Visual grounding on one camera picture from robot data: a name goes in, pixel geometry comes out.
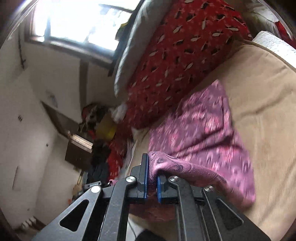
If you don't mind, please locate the yellow box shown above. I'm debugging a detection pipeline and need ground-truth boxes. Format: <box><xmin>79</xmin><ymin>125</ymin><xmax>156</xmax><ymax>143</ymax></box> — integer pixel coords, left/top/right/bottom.
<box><xmin>95</xmin><ymin>113</ymin><xmax>117</xmax><ymax>142</ymax></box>

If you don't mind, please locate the wooden furniture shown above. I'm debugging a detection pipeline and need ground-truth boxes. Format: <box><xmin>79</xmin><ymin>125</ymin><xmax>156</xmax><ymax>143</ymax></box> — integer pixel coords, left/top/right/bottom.
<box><xmin>41</xmin><ymin>102</ymin><xmax>92</xmax><ymax>171</ymax></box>

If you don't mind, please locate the grey pillow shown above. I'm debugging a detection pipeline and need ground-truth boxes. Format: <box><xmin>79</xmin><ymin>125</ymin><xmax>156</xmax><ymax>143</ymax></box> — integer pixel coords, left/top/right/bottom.
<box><xmin>114</xmin><ymin>1</ymin><xmax>173</xmax><ymax>98</ymax></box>

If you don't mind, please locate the red patterned pillow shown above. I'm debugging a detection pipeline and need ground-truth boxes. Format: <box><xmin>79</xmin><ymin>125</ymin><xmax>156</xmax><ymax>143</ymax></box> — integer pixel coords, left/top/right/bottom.
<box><xmin>107</xmin><ymin>0</ymin><xmax>253</xmax><ymax>179</ymax></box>

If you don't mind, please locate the pile of clothes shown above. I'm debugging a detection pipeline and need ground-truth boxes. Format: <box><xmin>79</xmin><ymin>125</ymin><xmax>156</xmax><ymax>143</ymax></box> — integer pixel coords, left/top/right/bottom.
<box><xmin>78</xmin><ymin>103</ymin><xmax>110</xmax><ymax>141</ymax></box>

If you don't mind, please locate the purple floral fleece garment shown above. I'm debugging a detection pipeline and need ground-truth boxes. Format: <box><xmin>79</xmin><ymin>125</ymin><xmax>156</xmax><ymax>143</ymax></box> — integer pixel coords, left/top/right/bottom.
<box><xmin>149</xmin><ymin>81</ymin><xmax>256</xmax><ymax>209</ymax></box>

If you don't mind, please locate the plastic wrapped bedding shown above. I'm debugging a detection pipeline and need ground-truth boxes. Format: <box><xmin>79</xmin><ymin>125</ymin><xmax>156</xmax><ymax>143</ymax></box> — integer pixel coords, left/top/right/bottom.
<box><xmin>243</xmin><ymin>1</ymin><xmax>295</xmax><ymax>41</ymax></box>

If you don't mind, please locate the beige fleece blanket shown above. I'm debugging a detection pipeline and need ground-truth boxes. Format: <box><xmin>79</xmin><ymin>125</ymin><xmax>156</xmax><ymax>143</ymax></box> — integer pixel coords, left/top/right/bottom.
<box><xmin>130</xmin><ymin>43</ymin><xmax>295</xmax><ymax>240</ymax></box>

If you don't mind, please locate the window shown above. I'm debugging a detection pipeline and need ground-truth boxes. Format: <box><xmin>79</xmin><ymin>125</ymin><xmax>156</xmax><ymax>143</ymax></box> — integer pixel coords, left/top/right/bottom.
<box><xmin>26</xmin><ymin>1</ymin><xmax>143</xmax><ymax>68</ymax></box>

